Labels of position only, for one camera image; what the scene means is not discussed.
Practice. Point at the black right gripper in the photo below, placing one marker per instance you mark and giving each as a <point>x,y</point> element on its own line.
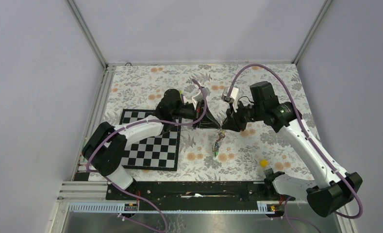
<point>233,122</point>

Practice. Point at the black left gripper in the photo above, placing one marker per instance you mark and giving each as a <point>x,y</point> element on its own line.
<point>206,119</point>

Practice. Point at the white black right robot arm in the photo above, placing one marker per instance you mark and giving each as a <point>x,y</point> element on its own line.
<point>332,186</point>

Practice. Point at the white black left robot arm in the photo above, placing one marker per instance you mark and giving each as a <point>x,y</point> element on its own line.
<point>104,149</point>

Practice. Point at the floral patterned table mat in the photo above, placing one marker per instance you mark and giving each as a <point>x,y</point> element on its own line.
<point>240,154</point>

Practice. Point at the yellow cube block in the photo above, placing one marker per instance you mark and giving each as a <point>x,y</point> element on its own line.
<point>264,164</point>

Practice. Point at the black white chessboard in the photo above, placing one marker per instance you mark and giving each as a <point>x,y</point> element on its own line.
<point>154,153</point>

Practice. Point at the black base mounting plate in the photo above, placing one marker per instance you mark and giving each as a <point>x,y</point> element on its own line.
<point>242,196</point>

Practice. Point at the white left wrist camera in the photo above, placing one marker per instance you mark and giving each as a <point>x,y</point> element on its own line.
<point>199,97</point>

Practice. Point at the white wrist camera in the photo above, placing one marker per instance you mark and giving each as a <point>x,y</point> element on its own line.
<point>199,97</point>
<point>230,95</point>

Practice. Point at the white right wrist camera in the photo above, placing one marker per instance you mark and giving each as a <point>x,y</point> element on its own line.
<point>230,95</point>

